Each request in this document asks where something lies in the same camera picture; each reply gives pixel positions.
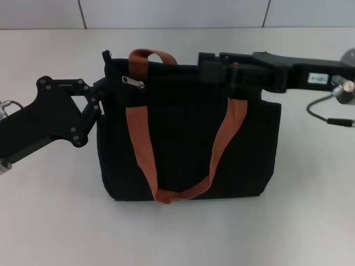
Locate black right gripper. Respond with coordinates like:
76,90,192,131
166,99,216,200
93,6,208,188
198,51,338,94

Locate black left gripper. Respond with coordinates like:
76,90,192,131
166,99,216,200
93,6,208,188
0,76,108,164

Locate silver metal zipper pull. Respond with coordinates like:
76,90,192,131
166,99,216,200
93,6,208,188
121,75,146,89

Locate black food bag orange handles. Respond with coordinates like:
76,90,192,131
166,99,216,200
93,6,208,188
96,48,282,205

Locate left wrist cable with plug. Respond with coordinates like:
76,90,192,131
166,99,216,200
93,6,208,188
0,100,24,120

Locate wrist cable with plug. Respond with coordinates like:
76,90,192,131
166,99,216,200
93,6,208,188
0,100,24,120
306,74,355,127

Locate right wrist cable with plug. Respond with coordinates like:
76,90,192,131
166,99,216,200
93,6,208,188
306,74,355,127

